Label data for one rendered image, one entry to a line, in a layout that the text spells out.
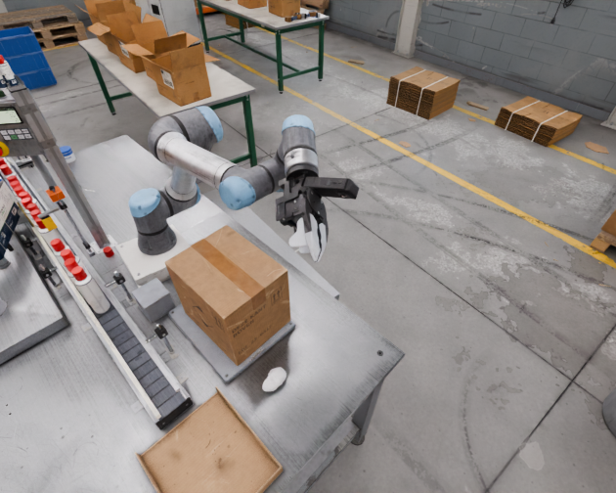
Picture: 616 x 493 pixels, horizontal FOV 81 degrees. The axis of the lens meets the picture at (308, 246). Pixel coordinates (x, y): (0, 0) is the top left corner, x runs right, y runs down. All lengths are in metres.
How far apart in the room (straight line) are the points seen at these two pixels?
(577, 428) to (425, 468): 0.82
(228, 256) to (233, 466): 0.58
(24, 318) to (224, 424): 0.81
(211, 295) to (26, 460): 0.66
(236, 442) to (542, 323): 2.08
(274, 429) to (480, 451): 1.26
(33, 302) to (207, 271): 0.72
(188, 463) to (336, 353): 0.53
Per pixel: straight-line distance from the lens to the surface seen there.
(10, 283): 1.76
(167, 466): 1.20
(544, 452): 2.31
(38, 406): 1.44
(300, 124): 0.86
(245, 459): 1.15
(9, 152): 1.59
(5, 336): 1.59
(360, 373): 1.24
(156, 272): 1.50
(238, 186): 0.82
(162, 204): 1.49
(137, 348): 1.33
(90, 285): 1.37
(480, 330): 2.52
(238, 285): 1.07
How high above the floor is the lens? 1.94
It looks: 45 degrees down
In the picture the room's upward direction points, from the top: straight up
